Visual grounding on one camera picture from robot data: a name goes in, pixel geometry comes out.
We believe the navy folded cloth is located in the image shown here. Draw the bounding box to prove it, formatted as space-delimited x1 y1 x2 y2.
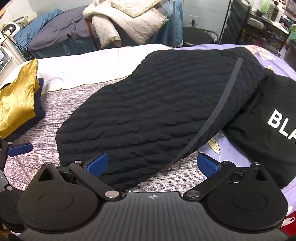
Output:
7 77 45 142

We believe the pile of clothes and bedding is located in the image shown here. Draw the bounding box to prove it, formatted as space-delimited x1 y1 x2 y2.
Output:
14 9 162 59

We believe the black printed sweatshirt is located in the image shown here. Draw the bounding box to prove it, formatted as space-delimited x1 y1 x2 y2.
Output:
225 70 296 189

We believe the golden satin cloth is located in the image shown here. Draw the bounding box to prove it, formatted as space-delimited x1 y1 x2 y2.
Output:
0 59 40 139

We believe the black metal shelf rack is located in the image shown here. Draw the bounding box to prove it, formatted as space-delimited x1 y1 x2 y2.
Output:
218 0 292 57

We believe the white round appliance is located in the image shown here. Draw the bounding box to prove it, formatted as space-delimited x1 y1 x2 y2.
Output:
0 23 17 39

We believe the dark glass bottle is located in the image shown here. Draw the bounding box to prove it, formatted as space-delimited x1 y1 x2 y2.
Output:
270 0 284 22

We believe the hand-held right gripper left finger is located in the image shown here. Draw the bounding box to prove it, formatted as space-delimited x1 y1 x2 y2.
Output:
37 152 122 201

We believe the white microwave oven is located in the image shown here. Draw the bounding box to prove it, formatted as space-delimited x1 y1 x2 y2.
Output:
0 45 15 68

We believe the mottled purple grey blanket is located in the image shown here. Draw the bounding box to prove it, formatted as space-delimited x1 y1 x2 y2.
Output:
0 82 207 194

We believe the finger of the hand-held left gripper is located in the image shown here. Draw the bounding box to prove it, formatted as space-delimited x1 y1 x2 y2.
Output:
0 139 33 171

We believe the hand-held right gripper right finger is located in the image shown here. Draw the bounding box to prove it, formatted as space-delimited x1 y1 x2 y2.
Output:
184 152 270 200

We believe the white bed sheet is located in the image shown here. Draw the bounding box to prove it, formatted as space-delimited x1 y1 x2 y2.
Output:
0 45 174 91

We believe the black round stool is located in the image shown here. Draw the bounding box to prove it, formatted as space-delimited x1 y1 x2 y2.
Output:
182 27 219 48

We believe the blue hanging cloth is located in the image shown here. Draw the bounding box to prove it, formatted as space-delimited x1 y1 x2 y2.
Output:
159 0 184 42

